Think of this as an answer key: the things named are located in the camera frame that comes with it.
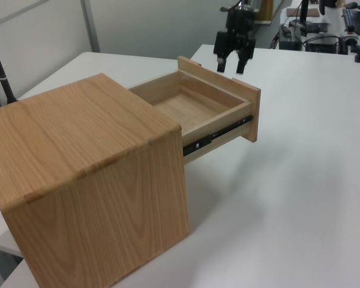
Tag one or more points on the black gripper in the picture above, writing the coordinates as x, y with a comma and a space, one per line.
241, 42

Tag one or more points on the light wooden drawer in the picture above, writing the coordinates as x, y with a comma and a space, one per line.
198, 105

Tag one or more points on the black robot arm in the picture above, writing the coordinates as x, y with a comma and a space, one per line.
241, 15

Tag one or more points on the black metal drawer slide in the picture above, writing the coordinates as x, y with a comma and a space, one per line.
211, 137

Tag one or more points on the beige wooden board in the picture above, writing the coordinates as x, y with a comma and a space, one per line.
265, 12

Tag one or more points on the grey electronics box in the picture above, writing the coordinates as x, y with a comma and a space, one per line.
290, 40

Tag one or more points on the black monitor stand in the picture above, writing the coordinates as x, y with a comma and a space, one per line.
304, 18

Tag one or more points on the black electronics box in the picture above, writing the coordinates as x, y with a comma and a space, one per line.
321, 44

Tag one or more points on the brown flat board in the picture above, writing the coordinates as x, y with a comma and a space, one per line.
312, 12

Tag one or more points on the black computer keyboard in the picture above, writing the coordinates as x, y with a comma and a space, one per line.
354, 20

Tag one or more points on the black computer mouse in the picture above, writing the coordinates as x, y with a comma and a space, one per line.
352, 4

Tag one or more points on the light wooden cabinet box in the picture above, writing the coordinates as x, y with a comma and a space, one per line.
78, 168

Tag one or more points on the grey partition frame post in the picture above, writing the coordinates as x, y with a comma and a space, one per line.
91, 27

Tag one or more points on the black camera stand pole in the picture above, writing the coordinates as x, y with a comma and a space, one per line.
1, 75

